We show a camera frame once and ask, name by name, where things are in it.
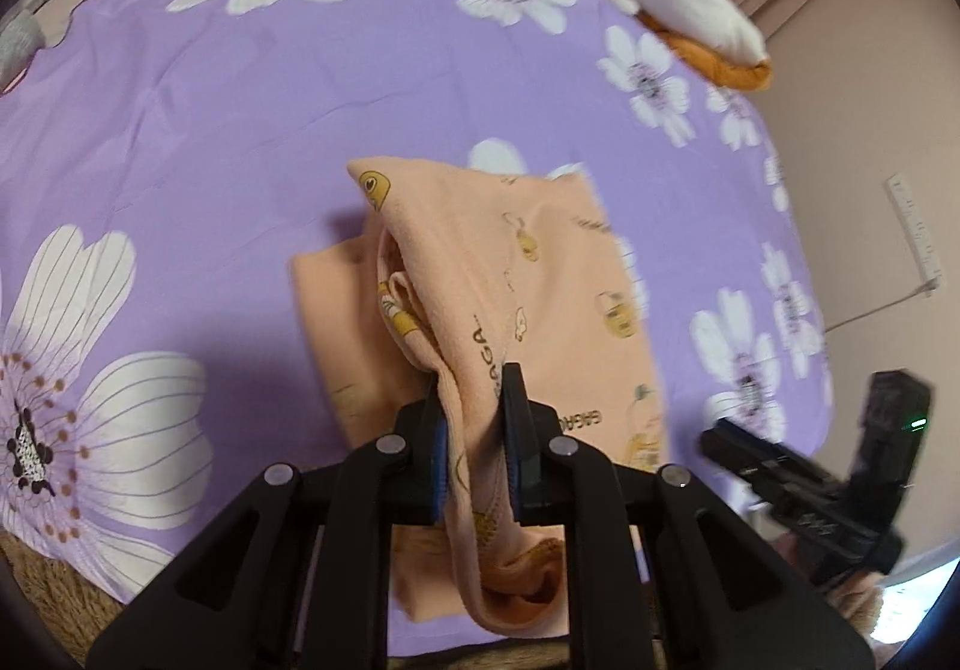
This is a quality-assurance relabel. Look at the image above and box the peach cartoon print garment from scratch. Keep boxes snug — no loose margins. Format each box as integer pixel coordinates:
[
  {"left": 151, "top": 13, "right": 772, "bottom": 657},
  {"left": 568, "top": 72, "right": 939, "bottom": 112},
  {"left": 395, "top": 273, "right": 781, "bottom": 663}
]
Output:
[{"left": 291, "top": 157, "right": 667, "bottom": 638}]

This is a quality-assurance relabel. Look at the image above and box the white power strip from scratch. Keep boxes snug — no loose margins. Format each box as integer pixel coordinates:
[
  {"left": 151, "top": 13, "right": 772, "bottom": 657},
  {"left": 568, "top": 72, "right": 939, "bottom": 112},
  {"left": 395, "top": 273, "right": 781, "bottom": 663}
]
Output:
[{"left": 885, "top": 173, "right": 944, "bottom": 295}]

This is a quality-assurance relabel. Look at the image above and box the brown fluffy blanket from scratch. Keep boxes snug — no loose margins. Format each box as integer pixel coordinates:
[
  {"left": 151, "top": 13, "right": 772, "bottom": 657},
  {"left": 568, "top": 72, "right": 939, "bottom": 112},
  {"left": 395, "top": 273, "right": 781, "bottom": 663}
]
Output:
[{"left": 2, "top": 532, "right": 124, "bottom": 667}]

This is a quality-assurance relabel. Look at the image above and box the purple floral bed sheet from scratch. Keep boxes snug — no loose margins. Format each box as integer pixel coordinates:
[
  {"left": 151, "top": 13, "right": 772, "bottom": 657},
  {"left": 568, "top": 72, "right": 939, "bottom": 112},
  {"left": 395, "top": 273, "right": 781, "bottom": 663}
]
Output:
[{"left": 0, "top": 0, "right": 836, "bottom": 656}]

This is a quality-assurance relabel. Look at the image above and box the grey folded cloth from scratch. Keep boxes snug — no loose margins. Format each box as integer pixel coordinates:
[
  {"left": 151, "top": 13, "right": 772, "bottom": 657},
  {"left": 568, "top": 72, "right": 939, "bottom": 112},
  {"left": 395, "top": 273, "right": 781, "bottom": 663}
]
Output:
[{"left": 0, "top": 12, "right": 46, "bottom": 92}]

